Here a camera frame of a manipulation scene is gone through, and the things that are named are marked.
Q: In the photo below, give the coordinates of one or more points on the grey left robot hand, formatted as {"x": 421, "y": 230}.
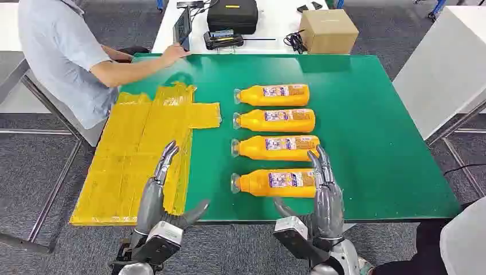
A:
{"x": 150, "y": 205}

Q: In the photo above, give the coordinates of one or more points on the person's hand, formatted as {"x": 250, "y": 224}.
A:
{"x": 174, "y": 52}

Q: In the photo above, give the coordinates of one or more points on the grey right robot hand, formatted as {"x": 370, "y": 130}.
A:
{"x": 328, "y": 208}

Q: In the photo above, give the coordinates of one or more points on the orange drink bottle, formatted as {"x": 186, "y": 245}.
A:
{"x": 252, "y": 186}
{"x": 250, "y": 122}
{"x": 250, "y": 150}
{"x": 250, "y": 96}

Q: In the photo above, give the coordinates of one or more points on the black tablet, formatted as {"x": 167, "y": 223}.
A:
{"x": 182, "y": 26}

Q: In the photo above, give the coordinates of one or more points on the black device with yellow stripe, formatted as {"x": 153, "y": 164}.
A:
{"x": 222, "y": 40}

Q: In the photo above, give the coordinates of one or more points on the blue chair leg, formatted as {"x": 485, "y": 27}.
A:
{"x": 160, "y": 4}

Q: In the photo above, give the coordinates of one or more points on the yellow sheet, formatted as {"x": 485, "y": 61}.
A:
{"x": 129, "y": 159}

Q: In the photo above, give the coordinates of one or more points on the flat black device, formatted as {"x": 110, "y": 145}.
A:
{"x": 190, "y": 4}

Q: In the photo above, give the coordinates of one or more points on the black carry case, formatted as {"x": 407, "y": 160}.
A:
{"x": 232, "y": 17}

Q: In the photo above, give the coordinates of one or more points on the green table mat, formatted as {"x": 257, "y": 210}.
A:
{"x": 360, "y": 133}

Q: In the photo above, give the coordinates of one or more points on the thin black rod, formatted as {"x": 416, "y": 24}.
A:
{"x": 260, "y": 39}

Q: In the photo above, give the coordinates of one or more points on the white table with devices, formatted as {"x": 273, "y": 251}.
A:
{"x": 273, "y": 22}

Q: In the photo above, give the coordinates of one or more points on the person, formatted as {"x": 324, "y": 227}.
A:
{"x": 465, "y": 243}
{"x": 57, "y": 49}

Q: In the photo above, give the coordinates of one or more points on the small black gadget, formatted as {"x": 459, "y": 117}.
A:
{"x": 317, "y": 5}
{"x": 302, "y": 8}

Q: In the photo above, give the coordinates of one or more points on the cardboard box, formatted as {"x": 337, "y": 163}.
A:
{"x": 328, "y": 34}

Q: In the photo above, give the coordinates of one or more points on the white table with metal legs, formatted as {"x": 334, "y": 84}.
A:
{"x": 440, "y": 72}
{"x": 11, "y": 57}

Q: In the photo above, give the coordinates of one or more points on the blue chair base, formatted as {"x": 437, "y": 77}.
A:
{"x": 436, "y": 9}

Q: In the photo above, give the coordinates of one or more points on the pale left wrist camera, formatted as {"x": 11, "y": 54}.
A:
{"x": 163, "y": 237}

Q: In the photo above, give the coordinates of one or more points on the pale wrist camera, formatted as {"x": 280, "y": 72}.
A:
{"x": 163, "y": 237}
{"x": 292, "y": 235}

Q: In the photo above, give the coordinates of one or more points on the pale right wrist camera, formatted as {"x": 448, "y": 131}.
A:
{"x": 292, "y": 235}

